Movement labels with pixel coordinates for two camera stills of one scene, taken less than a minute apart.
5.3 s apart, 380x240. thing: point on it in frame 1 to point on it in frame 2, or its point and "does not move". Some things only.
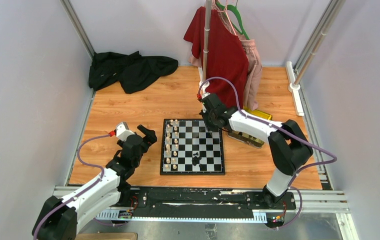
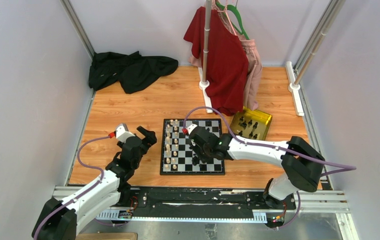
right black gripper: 209,127 to 203,159
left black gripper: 149,139 does not move
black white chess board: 189,148 does not move
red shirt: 225,55 does not move
